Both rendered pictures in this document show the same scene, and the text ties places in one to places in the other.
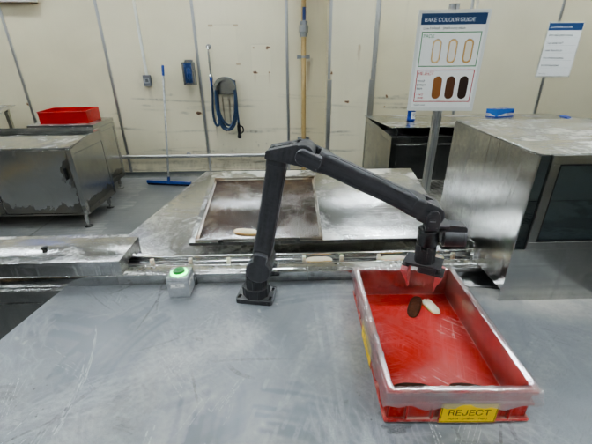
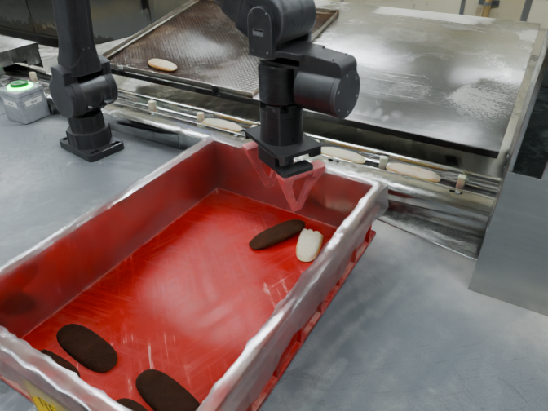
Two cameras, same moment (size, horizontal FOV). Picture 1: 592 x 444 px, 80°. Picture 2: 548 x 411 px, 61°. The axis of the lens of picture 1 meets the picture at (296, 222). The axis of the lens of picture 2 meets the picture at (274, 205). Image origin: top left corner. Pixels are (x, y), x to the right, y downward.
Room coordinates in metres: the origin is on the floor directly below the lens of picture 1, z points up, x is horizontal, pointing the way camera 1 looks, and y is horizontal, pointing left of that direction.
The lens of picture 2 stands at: (0.39, -0.65, 1.28)
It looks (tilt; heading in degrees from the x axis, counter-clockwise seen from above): 35 degrees down; 30
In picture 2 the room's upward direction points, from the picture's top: straight up
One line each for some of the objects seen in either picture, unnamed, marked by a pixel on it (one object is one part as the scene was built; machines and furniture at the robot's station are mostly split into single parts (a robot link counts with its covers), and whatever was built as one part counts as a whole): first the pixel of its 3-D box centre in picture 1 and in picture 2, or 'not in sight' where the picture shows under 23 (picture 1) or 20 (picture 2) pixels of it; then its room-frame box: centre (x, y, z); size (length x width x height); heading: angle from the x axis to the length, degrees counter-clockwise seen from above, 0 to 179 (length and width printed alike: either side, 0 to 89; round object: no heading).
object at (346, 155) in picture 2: (393, 257); (340, 154); (1.14, -0.36, 0.86); 0.10 x 0.04 x 0.01; 91
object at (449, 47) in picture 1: (447, 62); not in sight; (1.89, -0.74, 1.50); 0.33 x 0.01 x 0.45; 86
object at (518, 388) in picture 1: (424, 329); (204, 262); (0.74, -0.34, 0.87); 0.49 x 0.34 x 0.10; 0
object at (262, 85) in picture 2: (429, 236); (285, 80); (0.89, -0.38, 1.08); 0.07 x 0.06 x 0.07; 82
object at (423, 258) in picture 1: (425, 255); (281, 124); (0.89, -0.37, 1.02); 0.10 x 0.07 x 0.07; 61
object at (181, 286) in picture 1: (181, 285); (28, 108); (0.99, 0.39, 0.84); 0.08 x 0.08 x 0.11; 1
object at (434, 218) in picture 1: (443, 225); (309, 58); (0.88, -0.41, 1.11); 0.11 x 0.09 x 0.12; 82
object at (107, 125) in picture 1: (82, 159); not in sight; (4.12, 2.52, 0.44); 0.70 x 0.55 x 0.87; 91
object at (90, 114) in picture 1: (70, 114); not in sight; (4.12, 2.52, 0.93); 0.51 x 0.36 x 0.13; 95
